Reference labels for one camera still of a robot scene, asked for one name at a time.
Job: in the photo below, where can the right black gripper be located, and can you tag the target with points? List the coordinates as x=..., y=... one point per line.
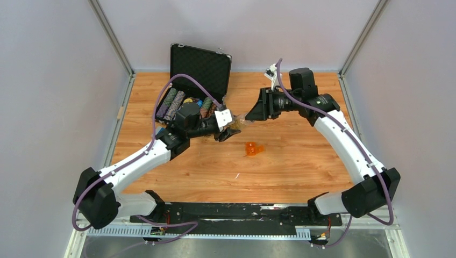
x=264, y=109

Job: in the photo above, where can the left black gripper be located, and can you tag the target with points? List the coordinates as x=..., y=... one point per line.
x=221, y=136

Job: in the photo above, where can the clear pill bottle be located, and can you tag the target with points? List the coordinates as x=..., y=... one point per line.
x=240, y=122

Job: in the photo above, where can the orange pill organizer box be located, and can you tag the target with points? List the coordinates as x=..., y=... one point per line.
x=252, y=148

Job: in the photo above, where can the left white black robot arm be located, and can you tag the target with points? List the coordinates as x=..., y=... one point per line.
x=99, y=197

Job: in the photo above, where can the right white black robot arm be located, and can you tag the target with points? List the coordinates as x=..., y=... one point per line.
x=374, y=184

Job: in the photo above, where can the black poker chip case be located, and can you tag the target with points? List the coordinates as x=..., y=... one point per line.
x=209, y=68

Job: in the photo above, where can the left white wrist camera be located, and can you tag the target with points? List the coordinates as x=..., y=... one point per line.
x=224, y=118

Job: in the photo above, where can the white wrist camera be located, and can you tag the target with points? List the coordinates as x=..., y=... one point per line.
x=224, y=118
x=271, y=74

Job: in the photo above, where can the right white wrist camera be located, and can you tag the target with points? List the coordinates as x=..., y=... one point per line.
x=271, y=74

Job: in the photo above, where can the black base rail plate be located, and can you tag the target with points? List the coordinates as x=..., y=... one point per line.
x=239, y=220

